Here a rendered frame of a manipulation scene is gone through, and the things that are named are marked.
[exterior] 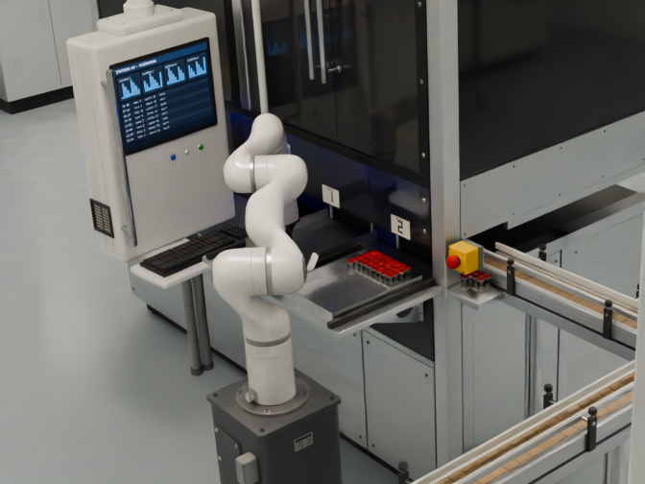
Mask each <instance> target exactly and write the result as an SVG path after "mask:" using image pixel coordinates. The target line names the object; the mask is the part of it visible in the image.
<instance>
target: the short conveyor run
mask: <svg viewBox="0 0 645 484"><path fill-rule="evenodd" d="M495 249H498V250H499V251H497V252H496V253H493V252H490V251H488V250H486V249H484V256H485V257H484V266H483V268H481V269H478V270H479V272H484V273H485V275H490V286H492V287H494V288H497V289H499V290H501V291H503V292H504V293H505V298H504V299H502V300H500V302H503V303H506V304H508V305H510V306H512V307H514V308H517V309H519V310H521V311H523V312H525V313H527V314H529V315H532V316H534V317H536V318H538V319H540V320H542V321H544V322H546V323H548V324H550V325H552V326H554V327H558V328H560V329H562V330H564V331H566V332H568V333H571V334H573V335H575V336H577V337H579V338H581V339H583V340H586V341H587V342H589V343H591V344H593V345H595V346H597V347H600V348H602V349H604V350H606V351H609V352H612V353H614V354H616V355H618V356H620V357H622V358H624V359H627V360H629V361H633V360H635V349H636V333H637V315H638V299H639V291H636V297H635V298H634V299H633V298H631V297H628V296H626V295H623V294H621V293H619V292H616V291H614V290H611V289H609V288H607V287H605V286H603V285H600V284H598V283H596V282H593V281H591V280H588V279H586V278H582V277H580V276H577V275H575V274H573V273H570V272H568V271H565V270H564V269H562V268H559V267H557V266H554V265H552V264H550V263H547V262H546V253H545V252H544V251H545V250H546V245H545V244H540V245H539V249H540V251H539V252H538V257H537V258H535V257H533V256H530V255H528V254H525V253H523V252H520V251H518V250H516V249H513V248H511V247H508V246H506V245H504V244H501V243H499V242H495Z"/></svg>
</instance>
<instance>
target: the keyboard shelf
mask: <svg viewBox="0 0 645 484"><path fill-rule="evenodd" d="M187 241H189V240H188V239H186V238H182V239H181V240H178V241H176V242H174V243H171V244H169V245H166V246H164V247H162V248H159V249H157V250H154V251H152V252H149V253H147V254H143V255H141V256H139V257H138V258H140V259H146V258H148V257H151V256H154V255H155V254H159V253H163V252H164V251H166V250H167V251H168V250H169V249H171V248H172V249H173V248H174V247H176V246H177V245H180V244H182V243H185V242H187ZM208 270H211V267H210V266H209V265H207V264H205V263H203V262H200V263H198V264H195V265H193V266H191V267H188V268H186V269H184V270H182V271H179V272H177V273H175V274H172V275H171V276H169V277H166V278H163V277H161V276H159V275H157V274H155V273H153V272H151V271H149V270H147V269H145V268H143V267H141V266H140V265H139V263H138V264H136V265H134V266H132V267H131V273H133V274H135V275H137V276H139V277H141V278H143V279H145V280H147V281H149V282H151V283H153V284H155V285H157V286H159V287H161V288H163V289H167V288H170V287H172V286H174V285H176V284H179V283H181V282H183V281H185V280H188V279H190V278H192V277H195V276H197V275H199V274H202V273H204V272H206V271H208Z"/></svg>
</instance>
